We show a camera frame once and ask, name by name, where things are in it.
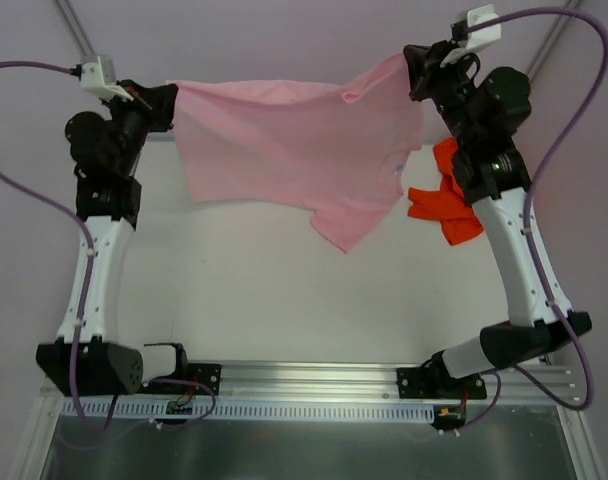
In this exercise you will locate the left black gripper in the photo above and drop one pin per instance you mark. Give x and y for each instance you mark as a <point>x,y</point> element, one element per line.
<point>160,105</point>

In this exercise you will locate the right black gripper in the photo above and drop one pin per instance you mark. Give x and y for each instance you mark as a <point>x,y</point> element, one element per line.
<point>423,70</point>

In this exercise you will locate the pink t shirt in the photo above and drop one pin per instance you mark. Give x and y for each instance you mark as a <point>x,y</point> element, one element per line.
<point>338,151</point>

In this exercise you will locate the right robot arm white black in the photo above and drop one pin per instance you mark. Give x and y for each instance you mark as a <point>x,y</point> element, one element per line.
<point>492,175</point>

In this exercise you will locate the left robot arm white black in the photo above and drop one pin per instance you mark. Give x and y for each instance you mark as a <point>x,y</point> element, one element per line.
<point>86,358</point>

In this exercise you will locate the orange t shirt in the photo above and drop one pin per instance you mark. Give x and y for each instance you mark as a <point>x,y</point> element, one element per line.
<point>447,205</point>

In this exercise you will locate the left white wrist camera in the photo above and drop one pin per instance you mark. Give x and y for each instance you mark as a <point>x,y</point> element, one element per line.
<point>97,77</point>

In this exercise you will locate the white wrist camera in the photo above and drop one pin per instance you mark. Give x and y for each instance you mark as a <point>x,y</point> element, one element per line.
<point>97,77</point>
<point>468,37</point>

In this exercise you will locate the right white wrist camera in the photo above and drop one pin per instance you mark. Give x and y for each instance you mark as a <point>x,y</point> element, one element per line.
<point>468,37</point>

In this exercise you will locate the right aluminium frame post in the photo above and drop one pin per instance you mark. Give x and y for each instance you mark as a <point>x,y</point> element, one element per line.
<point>552,37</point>

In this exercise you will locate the aluminium frame post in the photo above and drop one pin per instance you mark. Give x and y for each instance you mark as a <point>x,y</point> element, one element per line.
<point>74,27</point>
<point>552,37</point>

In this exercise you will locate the left aluminium frame post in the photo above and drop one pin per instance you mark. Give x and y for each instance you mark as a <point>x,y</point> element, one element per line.
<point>74,27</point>

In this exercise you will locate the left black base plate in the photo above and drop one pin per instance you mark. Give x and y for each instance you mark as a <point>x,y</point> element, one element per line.
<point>207,374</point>

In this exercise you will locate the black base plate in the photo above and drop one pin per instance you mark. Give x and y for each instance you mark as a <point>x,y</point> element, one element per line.
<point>207,374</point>
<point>414,382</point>

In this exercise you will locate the white slotted cable duct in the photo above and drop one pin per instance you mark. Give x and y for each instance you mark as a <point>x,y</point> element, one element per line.
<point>225,409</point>

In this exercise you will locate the aluminium mounting rail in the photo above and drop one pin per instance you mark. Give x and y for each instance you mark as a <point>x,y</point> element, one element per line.
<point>355,382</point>

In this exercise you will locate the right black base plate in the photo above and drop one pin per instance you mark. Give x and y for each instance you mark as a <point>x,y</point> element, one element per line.
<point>414,382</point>

